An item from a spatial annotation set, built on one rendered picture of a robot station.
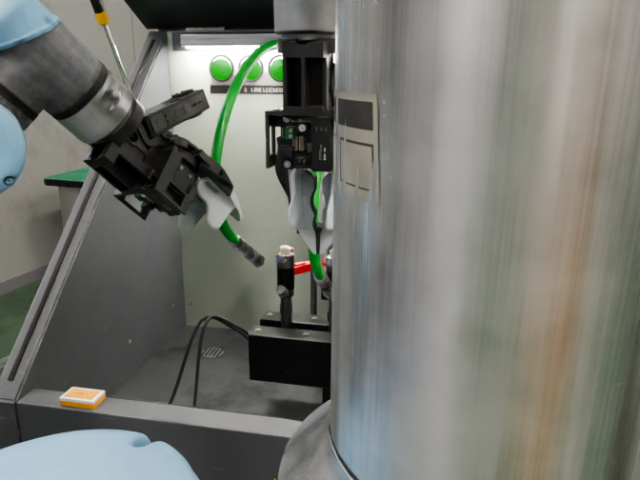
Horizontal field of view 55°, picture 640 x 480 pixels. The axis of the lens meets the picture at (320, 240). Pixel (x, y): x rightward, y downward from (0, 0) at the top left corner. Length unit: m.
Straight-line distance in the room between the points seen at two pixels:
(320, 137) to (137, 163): 0.23
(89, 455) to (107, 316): 0.90
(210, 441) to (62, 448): 0.61
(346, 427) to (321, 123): 0.42
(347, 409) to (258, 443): 0.66
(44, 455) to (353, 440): 0.12
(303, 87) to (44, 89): 0.25
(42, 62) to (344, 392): 0.54
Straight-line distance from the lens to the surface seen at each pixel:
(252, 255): 0.90
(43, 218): 4.51
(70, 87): 0.66
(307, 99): 0.57
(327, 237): 0.64
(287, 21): 0.58
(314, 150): 0.56
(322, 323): 1.03
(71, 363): 1.05
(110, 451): 0.23
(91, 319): 1.08
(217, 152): 0.79
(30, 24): 0.65
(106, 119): 0.68
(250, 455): 0.83
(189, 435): 0.85
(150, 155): 0.72
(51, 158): 4.54
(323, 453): 0.18
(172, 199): 0.72
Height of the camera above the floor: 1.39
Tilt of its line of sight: 16 degrees down
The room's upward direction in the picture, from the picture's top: straight up
